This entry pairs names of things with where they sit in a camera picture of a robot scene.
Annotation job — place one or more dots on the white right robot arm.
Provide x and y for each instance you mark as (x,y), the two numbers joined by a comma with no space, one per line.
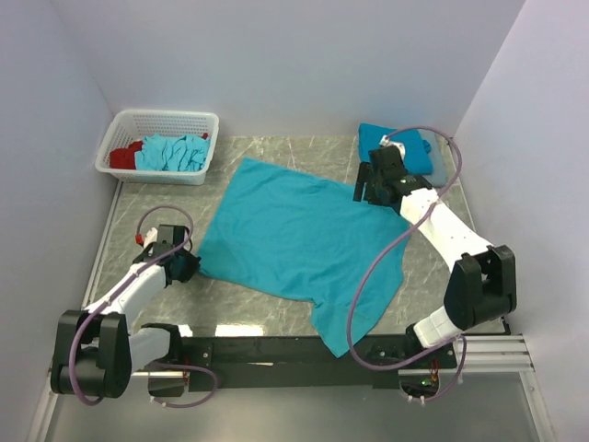
(482,283)

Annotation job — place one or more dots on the red shirt in basket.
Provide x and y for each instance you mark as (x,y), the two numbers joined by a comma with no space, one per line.
(123,158)

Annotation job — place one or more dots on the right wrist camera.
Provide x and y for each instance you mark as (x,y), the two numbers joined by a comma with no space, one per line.
(386,142)

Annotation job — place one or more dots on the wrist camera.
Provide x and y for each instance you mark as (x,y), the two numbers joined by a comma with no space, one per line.
(386,142)
(144,240)

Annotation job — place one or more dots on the aluminium rail frame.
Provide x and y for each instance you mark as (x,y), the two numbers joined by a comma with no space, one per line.
(488,354)

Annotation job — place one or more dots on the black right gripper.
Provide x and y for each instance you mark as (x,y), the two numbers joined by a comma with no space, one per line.
(364,177)

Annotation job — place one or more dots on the crumpled light blue shirt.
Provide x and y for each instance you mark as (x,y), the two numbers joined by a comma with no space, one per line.
(185,153)

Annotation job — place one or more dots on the teal t-shirt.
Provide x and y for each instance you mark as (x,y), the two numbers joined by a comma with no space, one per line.
(301,237)
(417,160)

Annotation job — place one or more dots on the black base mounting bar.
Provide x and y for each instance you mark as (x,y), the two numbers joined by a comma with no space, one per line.
(290,361)

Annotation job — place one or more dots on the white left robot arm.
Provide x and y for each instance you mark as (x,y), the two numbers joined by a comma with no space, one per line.
(96,349)

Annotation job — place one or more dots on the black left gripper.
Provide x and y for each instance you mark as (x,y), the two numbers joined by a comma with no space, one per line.
(190,269)

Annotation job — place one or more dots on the folded teal t-shirt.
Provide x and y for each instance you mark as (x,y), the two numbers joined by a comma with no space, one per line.
(417,160)

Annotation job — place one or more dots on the white plastic laundry basket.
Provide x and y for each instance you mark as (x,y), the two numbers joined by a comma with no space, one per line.
(133,125)

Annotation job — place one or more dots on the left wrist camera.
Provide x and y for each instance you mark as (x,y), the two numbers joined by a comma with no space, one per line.
(144,240)

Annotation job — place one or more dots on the folded grey-blue t-shirt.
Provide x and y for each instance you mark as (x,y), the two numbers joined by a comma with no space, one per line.
(437,172)

